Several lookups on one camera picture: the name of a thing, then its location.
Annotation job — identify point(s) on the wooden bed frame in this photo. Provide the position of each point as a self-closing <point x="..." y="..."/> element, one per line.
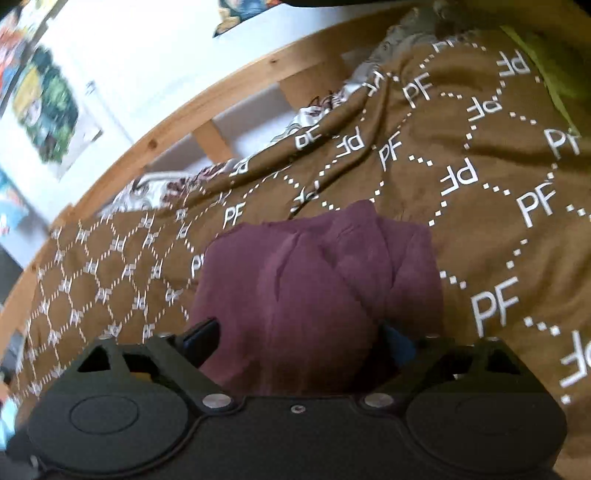
<point x="184" y="110"/>

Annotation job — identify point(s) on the floral patterned bed sheet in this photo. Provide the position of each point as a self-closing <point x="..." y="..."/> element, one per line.
<point x="138" y="191"/>

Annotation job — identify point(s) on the small blue wall poster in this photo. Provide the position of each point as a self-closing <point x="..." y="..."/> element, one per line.
<point x="9" y="203"/>

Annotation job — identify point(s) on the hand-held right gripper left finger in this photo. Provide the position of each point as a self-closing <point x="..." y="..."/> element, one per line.
<point x="198" y="339"/>

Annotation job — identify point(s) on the brown printed blanket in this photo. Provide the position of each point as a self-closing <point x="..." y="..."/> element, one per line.
<point x="485" y="138"/>

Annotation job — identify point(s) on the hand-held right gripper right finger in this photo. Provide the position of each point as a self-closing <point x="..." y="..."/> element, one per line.
<point x="399" y="346"/>

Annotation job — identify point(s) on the green cloth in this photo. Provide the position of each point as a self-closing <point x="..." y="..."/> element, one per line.
<point x="549" y="74"/>

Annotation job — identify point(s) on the maroon small garment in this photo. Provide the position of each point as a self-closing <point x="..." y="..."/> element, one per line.
<point x="314" y="286"/>

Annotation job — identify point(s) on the red and orange wall poster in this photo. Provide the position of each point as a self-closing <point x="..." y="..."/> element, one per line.
<point x="16" y="41"/>

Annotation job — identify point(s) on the green blond figure wall poster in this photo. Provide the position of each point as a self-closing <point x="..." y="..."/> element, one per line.
<point x="46" y="106"/>

